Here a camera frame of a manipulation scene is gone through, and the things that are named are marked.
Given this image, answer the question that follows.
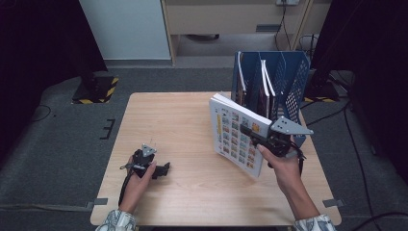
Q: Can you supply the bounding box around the black floor cable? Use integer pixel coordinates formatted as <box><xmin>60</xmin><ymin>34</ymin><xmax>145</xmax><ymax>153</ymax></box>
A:
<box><xmin>30</xmin><ymin>104</ymin><xmax>52</xmax><ymax>123</ymax></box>
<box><xmin>355</xmin><ymin>211</ymin><xmax>408</xmax><ymax>231</ymax></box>
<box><xmin>344</xmin><ymin>108</ymin><xmax>375</xmax><ymax>223</ymax></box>
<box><xmin>304</xmin><ymin>105</ymin><xmax>349</xmax><ymax>127</ymax></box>

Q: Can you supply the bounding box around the black striped stand base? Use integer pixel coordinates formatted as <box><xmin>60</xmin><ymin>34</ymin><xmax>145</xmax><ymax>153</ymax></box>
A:
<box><xmin>70</xmin><ymin>71</ymin><xmax>119</xmax><ymax>105</ymax></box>
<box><xmin>302</xmin><ymin>68</ymin><xmax>341</xmax><ymax>104</ymax></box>

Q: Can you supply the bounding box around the dark purple magazine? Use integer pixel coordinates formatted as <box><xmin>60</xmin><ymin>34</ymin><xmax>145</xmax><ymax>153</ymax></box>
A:
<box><xmin>235</xmin><ymin>51</ymin><xmax>248</xmax><ymax>106</ymax></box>

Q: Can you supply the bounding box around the white cabinet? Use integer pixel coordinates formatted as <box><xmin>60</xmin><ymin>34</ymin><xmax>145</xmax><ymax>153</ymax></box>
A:
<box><xmin>78</xmin><ymin>0</ymin><xmax>171</xmax><ymax>61</ymax></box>

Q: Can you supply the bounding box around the right hand-held gripper cable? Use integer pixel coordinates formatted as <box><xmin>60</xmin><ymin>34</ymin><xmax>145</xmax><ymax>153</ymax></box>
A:
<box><xmin>293</xmin><ymin>146</ymin><xmax>308</xmax><ymax>177</ymax></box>

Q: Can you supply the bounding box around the left hand-held gripper cable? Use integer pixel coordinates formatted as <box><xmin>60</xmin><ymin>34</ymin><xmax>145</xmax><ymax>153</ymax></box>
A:
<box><xmin>117</xmin><ymin>162</ymin><xmax>137</xmax><ymax>207</ymax></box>

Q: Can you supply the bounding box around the blue file rack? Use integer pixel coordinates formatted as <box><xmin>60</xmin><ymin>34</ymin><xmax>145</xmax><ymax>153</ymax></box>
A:
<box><xmin>230</xmin><ymin>50</ymin><xmax>311</xmax><ymax>149</ymax></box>

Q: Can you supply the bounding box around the black power cable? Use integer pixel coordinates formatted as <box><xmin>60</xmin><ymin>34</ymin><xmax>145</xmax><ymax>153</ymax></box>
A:
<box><xmin>273</xmin><ymin>4</ymin><xmax>292</xmax><ymax>51</ymax></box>

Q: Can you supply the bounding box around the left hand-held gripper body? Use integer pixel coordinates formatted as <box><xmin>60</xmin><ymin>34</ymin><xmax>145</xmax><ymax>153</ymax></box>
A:
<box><xmin>132</xmin><ymin>143</ymin><xmax>158</xmax><ymax>179</ymax></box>

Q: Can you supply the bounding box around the light wooden desk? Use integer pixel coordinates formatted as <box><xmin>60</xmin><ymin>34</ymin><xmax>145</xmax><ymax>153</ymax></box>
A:
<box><xmin>160</xmin><ymin>0</ymin><xmax>333</xmax><ymax>66</ymax></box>

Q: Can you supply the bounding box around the hand-held gripper cable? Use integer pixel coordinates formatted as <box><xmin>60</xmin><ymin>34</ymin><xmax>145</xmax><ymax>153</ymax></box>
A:
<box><xmin>293</xmin><ymin>146</ymin><xmax>308</xmax><ymax>177</ymax></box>
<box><xmin>117</xmin><ymin>162</ymin><xmax>137</xmax><ymax>207</ymax></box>

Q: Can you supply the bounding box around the person's right hand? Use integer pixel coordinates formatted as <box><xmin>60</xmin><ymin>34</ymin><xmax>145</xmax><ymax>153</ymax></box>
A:
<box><xmin>256</xmin><ymin>144</ymin><xmax>308</xmax><ymax>197</ymax></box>

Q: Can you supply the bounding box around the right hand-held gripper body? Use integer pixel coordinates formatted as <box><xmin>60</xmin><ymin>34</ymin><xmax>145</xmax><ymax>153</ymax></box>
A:
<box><xmin>260</xmin><ymin>115</ymin><xmax>315</xmax><ymax>160</ymax></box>

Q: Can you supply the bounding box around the person's left hand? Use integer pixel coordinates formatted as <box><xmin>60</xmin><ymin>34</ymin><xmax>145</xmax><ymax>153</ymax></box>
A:
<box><xmin>118</xmin><ymin>161</ymin><xmax>158</xmax><ymax>215</ymax></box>

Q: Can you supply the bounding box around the black curtain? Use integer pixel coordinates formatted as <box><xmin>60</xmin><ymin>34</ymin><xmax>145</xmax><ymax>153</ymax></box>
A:
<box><xmin>0</xmin><ymin>0</ymin><xmax>109</xmax><ymax>167</ymax></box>
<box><xmin>309</xmin><ymin>0</ymin><xmax>408</xmax><ymax>176</ymax></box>

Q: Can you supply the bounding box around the black looped cable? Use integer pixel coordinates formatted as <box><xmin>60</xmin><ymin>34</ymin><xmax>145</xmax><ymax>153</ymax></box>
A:
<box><xmin>298</xmin><ymin>33</ymin><xmax>319</xmax><ymax>61</ymax></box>

